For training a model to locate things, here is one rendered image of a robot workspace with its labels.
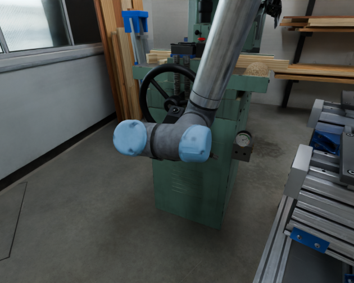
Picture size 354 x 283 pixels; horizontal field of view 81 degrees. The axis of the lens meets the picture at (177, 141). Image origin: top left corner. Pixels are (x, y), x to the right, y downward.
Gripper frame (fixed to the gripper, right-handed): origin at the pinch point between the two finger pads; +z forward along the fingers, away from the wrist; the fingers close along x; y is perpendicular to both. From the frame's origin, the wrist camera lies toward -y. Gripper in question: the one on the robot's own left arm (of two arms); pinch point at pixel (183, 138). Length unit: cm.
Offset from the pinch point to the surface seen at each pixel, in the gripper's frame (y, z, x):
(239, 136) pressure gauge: -5.2, 17.3, 17.7
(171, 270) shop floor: 66, 29, -2
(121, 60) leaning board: -65, 106, -119
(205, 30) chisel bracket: -46.5, 13.7, -4.7
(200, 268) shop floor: 63, 34, 11
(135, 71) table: -26.3, 12.3, -34.0
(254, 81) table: -26.4, 12.1, 19.3
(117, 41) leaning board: -80, 96, -120
